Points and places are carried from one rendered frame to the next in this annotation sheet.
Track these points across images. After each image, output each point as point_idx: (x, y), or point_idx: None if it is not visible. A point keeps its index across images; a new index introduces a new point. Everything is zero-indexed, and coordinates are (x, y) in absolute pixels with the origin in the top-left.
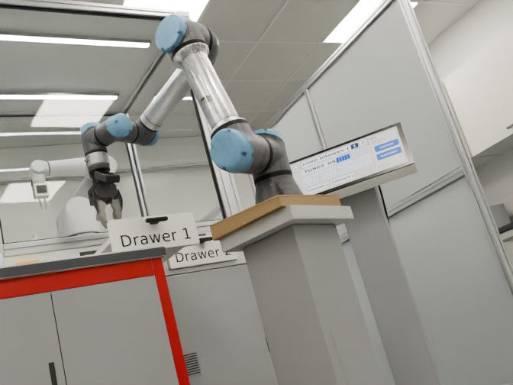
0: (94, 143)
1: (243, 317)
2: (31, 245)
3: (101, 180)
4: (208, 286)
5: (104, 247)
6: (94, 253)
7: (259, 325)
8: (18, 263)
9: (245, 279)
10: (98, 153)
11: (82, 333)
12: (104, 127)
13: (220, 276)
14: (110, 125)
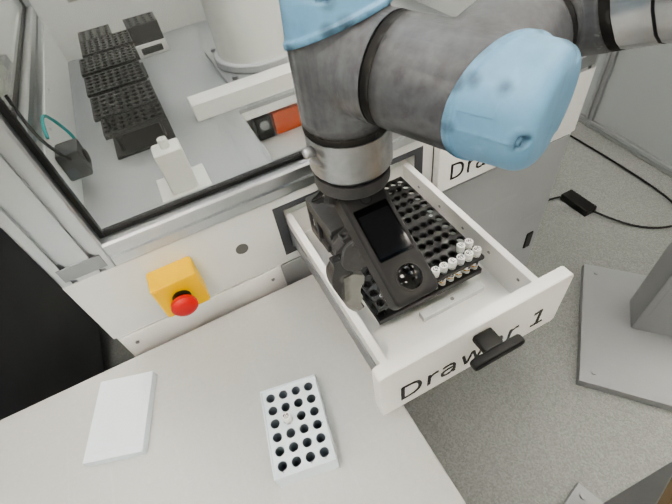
0: (351, 116)
1: (512, 219)
2: (168, 229)
3: (366, 265)
4: (482, 194)
5: (345, 314)
6: (301, 202)
7: (527, 222)
8: (153, 292)
9: (542, 166)
10: (364, 153)
11: None
12: (430, 116)
13: (507, 173)
14: (472, 138)
